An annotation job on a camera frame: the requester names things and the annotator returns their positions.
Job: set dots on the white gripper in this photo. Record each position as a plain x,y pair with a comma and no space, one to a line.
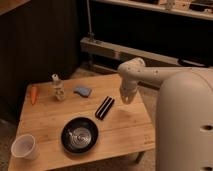
128,90

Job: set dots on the black rectangular eraser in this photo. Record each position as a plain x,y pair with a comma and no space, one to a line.
104,108

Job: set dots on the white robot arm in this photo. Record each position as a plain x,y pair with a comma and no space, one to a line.
184,112

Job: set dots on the wooden table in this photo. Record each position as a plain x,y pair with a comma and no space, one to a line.
124,130

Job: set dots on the metal pole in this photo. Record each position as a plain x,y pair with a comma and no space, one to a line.
90,33

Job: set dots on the black bowl with whisk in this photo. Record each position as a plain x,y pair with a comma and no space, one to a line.
79,135

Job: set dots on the clear plastic bottle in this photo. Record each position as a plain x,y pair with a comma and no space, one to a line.
58,87

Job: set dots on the orange carrot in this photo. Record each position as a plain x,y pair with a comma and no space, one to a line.
33,94

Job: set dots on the white paper cup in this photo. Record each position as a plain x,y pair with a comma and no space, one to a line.
25,147

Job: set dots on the metal shelf rail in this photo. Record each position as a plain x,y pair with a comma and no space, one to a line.
123,53

